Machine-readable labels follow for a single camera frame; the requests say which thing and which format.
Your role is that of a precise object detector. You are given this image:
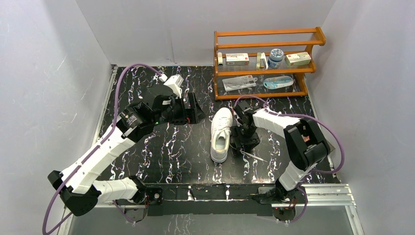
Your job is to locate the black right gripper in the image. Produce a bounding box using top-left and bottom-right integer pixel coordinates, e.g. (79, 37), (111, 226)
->
(230, 123), (261, 152)

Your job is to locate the white shoelace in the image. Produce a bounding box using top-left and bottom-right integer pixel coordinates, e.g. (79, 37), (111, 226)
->
(230, 145), (268, 162)

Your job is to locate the white sneaker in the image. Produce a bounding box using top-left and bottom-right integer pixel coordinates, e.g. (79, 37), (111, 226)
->
(210, 107), (233, 163)

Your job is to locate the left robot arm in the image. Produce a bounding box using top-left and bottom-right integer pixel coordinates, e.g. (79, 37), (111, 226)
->
(47, 85), (206, 216)

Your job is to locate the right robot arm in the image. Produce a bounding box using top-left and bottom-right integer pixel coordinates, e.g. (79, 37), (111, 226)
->
(231, 101), (330, 203)

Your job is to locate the white flat packet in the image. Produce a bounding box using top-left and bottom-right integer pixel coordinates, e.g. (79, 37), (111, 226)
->
(222, 75), (257, 92)

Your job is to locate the blue oval package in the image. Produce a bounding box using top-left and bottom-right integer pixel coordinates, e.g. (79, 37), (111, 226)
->
(263, 75), (294, 90)

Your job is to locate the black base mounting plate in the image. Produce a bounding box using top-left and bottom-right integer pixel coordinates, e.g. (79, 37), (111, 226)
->
(116, 183), (306, 222)

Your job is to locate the white box on left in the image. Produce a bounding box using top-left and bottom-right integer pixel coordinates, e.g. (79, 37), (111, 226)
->
(225, 53), (250, 66)

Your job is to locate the white box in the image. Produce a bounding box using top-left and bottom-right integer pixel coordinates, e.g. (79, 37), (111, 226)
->
(225, 53), (250, 66)
(284, 52), (311, 68)

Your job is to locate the orange wooden shelf rack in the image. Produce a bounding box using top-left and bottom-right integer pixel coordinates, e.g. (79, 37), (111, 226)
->
(214, 27), (326, 100)

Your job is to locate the beige clip item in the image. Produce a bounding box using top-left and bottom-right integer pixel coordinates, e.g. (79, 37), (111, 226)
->
(255, 52), (268, 70)

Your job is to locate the blue white round jar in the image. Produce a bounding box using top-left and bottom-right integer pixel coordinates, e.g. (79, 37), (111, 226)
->
(268, 48), (284, 68)

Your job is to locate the white box on right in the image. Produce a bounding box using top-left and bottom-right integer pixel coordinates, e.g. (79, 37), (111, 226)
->
(284, 52), (311, 68)

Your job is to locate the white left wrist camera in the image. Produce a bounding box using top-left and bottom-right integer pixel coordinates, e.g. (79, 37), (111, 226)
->
(164, 74), (184, 98)

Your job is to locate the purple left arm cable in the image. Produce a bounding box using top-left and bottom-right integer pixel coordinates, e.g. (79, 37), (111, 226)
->
(42, 63), (167, 235)

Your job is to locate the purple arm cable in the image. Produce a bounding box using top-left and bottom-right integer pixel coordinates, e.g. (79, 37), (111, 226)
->
(42, 63), (167, 235)
(232, 95), (346, 175)

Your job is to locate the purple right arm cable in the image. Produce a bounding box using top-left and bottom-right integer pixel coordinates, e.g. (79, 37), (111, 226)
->
(232, 95), (346, 175)

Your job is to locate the aluminium rail frame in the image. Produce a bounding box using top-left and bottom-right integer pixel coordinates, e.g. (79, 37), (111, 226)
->
(58, 184), (363, 235)

